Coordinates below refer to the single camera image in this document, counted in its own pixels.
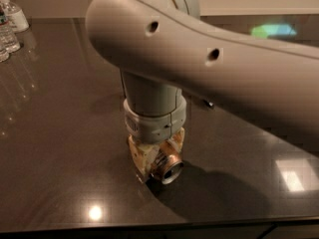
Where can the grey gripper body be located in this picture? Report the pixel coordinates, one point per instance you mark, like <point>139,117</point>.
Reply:
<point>156,127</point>

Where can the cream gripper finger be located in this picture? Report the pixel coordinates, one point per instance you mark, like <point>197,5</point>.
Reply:
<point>175,143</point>
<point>144,157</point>

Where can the orange soda can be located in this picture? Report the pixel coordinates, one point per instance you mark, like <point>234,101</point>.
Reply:
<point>167,165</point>

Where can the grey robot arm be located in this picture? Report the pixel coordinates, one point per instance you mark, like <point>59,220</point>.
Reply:
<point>163,49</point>

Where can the clear plastic water bottle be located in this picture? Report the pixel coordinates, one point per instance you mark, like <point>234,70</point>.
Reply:
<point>7,36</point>

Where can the clear water bottle at edge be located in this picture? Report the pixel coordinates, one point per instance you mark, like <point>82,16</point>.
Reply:
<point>4,55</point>

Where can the white pump sanitizer bottle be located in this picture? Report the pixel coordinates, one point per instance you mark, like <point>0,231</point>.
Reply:
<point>15,16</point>

